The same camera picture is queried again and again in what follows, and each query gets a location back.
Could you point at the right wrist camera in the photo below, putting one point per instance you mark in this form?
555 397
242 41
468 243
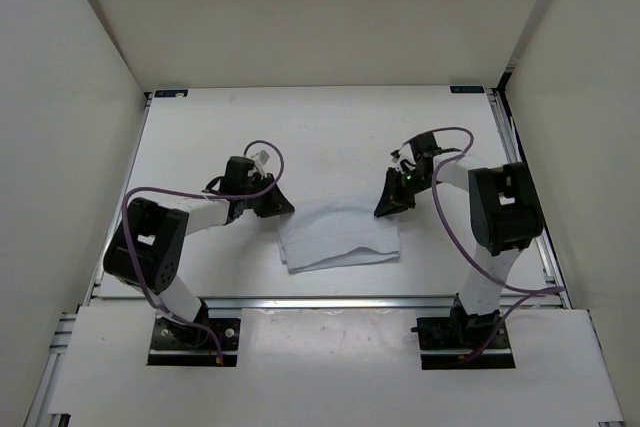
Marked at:
402 160

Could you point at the right blue corner label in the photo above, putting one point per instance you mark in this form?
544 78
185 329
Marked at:
466 89

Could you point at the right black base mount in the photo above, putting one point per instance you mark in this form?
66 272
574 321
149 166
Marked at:
444 347

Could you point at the left blue corner label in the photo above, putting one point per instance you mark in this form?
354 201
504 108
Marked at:
171 93

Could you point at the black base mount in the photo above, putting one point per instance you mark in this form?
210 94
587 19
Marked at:
444 347
173 344

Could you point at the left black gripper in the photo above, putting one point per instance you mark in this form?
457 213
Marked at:
276 203

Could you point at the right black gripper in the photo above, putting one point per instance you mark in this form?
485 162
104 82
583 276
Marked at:
392 200

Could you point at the left aluminium frame rail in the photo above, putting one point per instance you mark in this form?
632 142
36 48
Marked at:
97 274

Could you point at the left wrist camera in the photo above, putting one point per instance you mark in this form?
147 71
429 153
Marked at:
260 160

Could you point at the white skirt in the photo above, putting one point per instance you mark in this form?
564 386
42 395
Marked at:
337 232

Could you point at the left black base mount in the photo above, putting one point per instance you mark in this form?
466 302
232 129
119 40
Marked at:
173 344

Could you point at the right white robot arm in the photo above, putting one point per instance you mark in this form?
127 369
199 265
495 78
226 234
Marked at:
505 212

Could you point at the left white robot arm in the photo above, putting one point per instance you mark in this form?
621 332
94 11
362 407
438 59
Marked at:
146 248

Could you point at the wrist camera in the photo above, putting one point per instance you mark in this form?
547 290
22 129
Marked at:
402 160
260 160

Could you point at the blue corner label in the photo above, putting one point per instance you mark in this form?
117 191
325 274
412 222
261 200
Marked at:
171 93
466 89

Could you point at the front aluminium rail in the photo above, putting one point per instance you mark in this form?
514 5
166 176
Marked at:
330 303

